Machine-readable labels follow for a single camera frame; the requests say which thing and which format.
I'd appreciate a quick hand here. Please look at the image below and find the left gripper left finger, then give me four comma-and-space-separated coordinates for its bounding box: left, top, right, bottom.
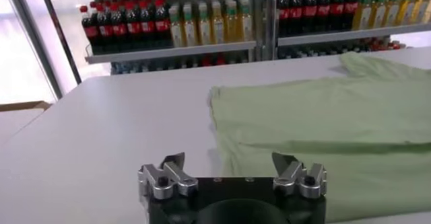
137, 151, 199, 201

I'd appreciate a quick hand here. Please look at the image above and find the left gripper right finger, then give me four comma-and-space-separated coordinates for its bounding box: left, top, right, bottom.
271, 151, 328, 200

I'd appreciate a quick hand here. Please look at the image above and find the light green polo shirt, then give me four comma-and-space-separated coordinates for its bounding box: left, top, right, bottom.
207, 52, 431, 223

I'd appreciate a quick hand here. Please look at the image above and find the grey metal shelf unit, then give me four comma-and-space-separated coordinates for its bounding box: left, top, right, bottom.
60, 0, 267, 75
264, 0, 431, 61

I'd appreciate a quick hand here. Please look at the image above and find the yellow juice bottle green label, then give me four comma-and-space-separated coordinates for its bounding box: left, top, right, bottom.
169, 5, 185, 48
370, 0, 387, 28
422, 0, 431, 24
237, 0, 253, 42
352, 0, 373, 30
411, 0, 430, 24
224, 0, 240, 43
385, 0, 400, 27
397, 0, 415, 26
183, 3, 199, 46
210, 0, 226, 44
197, 1, 212, 46

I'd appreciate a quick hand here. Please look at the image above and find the brown cardboard box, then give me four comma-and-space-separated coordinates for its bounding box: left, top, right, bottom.
0, 100, 52, 113

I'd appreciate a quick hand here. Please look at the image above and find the thin black window post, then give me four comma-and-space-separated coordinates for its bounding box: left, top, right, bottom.
34, 0, 83, 85

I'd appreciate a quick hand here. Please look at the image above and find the thick grey window post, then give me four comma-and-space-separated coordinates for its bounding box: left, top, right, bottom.
1, 0, 65, 100

